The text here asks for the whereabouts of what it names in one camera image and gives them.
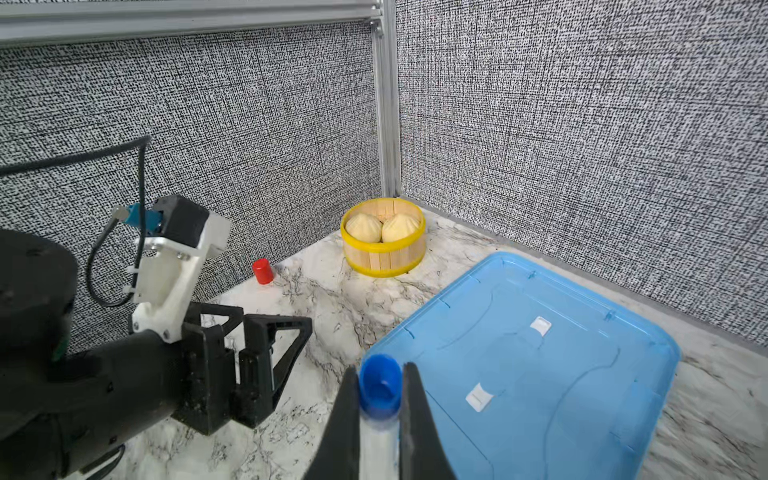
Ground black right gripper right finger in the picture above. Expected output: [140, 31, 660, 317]
[399, 362, 456, 480]

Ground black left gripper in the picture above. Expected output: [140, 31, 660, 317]
[171, 302, 313, 435]

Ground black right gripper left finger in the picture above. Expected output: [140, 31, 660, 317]
[304, 367, 360, 480]

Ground blue capped test tube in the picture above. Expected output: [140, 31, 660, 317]
[358, 354, 403, 479]

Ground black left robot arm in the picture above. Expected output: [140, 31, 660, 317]
[1, 230, 312, 479]

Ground red cylinder block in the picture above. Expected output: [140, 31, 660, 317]
[251, 258, 274, 285]

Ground blue plastic box lid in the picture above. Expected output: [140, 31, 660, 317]
[373, 253, 681, 479]

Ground left steamed bun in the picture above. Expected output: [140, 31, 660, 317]
[345, 213, 383, 243]

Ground steamed bun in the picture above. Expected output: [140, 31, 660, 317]
[345, 213, 383, 243]
[381, 213, 420, 243]

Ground yellow wooden steamer basket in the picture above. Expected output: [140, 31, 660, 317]
[340, 198, 426, 278]

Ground right steamed bun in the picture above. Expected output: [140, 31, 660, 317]
[381, 213, 420, 243]

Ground black camera cable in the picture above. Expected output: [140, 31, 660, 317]
[0, 135, 152, 310]

